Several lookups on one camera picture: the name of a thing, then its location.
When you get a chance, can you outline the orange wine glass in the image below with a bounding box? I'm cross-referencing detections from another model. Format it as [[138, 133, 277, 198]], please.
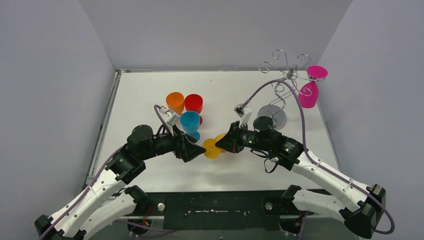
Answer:
[[165, 92, 185, 115]]

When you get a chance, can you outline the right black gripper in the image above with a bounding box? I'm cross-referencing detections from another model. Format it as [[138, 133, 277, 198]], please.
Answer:
[[216, 120, 271, 153]]

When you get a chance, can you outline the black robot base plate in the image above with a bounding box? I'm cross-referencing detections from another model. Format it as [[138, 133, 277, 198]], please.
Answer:
[[128, 190, 305, 233]]

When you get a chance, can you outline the pink wine glass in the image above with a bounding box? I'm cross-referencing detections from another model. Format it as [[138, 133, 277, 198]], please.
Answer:
[[297, 65, 328, 109]]

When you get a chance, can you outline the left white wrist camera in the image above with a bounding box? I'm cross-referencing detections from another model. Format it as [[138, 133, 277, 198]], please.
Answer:
[[159, 110, 181, 135]]

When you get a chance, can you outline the red wine glass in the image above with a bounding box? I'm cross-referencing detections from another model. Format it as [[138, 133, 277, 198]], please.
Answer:
[[183, 93, 204, 125]]

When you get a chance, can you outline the blue wine glass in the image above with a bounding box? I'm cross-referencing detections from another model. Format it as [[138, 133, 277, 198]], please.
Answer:
[[180, 111, 201, 143]]

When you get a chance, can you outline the silver wire glass rack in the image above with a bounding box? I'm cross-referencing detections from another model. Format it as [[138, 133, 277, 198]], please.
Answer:
[[257, 49, 311, 130]]

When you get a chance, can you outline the yellow wine glass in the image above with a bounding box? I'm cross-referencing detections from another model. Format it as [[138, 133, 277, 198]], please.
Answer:
[[202, 133, 227, 159]]

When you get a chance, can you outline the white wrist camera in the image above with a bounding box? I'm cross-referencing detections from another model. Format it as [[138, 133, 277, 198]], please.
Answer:
[[234, 104, 252, 129], [159, 110, 181, 135]]

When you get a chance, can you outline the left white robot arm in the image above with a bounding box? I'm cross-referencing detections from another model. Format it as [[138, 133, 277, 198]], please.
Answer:
[[34, 124, 206, 240]]

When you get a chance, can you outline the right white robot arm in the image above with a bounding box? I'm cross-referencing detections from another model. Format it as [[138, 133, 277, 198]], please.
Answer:
[[215, 116, 386, 239]]

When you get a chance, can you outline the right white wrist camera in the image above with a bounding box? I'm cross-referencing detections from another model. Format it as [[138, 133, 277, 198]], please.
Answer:
[[234, 104, 252, 129]]

